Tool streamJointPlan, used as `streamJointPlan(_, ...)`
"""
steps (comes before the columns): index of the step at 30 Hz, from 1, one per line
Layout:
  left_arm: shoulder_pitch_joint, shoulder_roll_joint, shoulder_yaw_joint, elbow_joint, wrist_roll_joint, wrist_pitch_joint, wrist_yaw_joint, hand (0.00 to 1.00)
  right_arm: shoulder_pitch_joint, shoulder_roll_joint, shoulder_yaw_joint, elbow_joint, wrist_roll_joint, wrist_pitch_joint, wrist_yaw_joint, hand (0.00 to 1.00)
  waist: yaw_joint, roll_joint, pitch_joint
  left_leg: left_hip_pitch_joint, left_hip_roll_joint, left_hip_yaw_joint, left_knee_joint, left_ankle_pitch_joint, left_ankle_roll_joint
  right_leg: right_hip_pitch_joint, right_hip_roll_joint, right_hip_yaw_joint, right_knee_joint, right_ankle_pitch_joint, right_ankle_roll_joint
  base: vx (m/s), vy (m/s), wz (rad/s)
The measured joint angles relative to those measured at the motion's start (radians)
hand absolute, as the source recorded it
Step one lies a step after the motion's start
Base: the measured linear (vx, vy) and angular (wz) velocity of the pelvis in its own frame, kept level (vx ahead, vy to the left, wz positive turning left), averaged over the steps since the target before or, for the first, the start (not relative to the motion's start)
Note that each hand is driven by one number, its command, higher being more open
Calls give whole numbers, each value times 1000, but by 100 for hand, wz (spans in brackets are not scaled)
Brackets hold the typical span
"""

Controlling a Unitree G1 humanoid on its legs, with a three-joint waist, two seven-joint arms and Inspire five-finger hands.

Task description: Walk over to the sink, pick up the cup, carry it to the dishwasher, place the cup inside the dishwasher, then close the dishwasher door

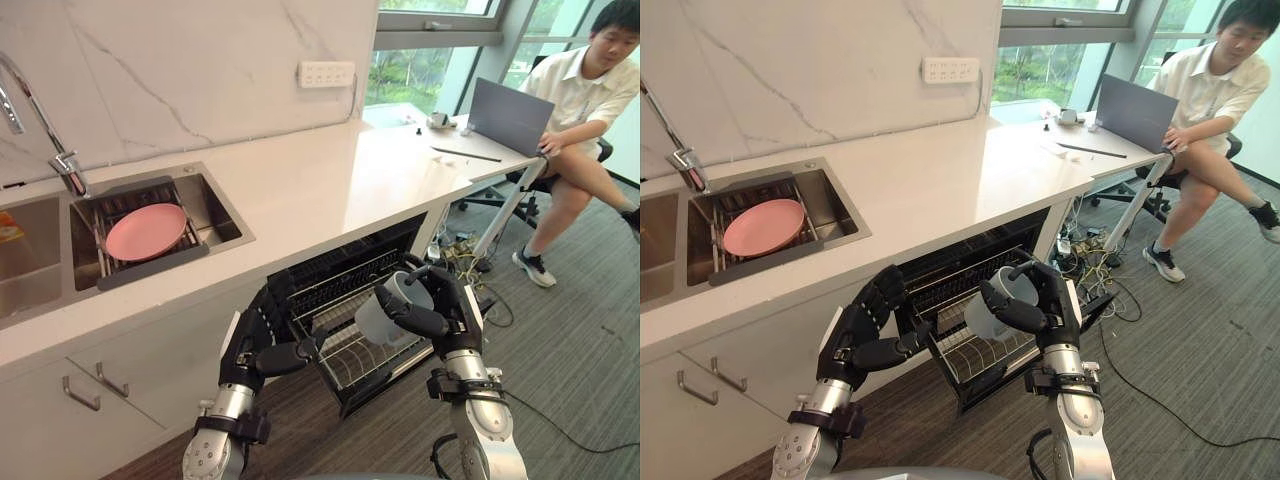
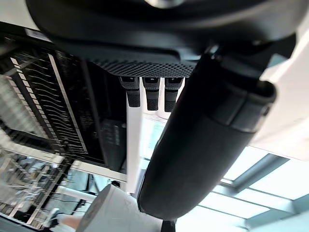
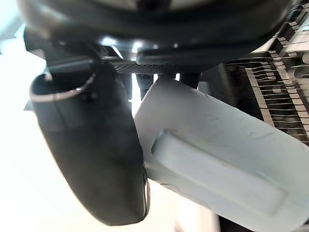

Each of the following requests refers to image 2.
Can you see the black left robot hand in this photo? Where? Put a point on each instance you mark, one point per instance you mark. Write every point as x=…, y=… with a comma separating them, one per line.
x=183, y=149

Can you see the black open dishwasher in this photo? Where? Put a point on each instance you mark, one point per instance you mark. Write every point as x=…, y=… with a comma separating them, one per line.
x=106, y=113

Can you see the white cabinet edge panel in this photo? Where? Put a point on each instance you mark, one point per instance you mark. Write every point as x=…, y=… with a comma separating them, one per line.
x=134, y=145

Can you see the dishwasher rack with tines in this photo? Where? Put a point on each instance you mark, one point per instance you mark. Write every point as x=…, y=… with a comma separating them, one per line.
x=55, y=101

